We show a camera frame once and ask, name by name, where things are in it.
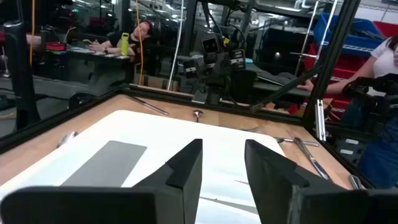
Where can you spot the silver metal spoon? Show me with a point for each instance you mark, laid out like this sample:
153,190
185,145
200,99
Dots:
66,139
198,112

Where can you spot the person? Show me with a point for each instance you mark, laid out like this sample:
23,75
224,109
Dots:
384,60
136,34

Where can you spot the blue storage bin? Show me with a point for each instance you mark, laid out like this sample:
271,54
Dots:
367,42

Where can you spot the black work desk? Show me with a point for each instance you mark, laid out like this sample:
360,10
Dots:
93,74

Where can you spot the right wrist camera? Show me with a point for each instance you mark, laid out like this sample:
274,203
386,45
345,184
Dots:
210,45

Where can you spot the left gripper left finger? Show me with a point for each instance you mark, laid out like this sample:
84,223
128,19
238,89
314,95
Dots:
174,186

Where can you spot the silver post bracket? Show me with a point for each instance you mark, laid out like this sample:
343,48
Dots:
320,119

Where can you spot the red flat case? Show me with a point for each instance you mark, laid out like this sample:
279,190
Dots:
56,46

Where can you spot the brown cardboard box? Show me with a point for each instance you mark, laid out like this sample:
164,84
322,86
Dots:
155,82

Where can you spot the white metal rod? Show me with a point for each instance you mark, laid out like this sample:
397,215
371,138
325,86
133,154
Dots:
329,23
306,37

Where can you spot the red storage bin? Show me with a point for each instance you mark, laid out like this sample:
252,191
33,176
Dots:
353,67
340,104
387,28

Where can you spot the black machine part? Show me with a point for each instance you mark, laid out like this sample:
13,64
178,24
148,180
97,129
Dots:
373,87

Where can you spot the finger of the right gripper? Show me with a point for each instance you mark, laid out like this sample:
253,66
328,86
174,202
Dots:
191,68
237,59

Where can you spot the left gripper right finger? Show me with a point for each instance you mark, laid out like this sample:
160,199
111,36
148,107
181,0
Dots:
273,186

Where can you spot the green bottle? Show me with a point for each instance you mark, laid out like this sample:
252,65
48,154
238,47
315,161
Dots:
124,45

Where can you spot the white plastic cutlery tray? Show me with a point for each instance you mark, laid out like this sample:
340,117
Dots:
174,137

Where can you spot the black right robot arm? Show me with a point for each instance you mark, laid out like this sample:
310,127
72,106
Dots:
216,93

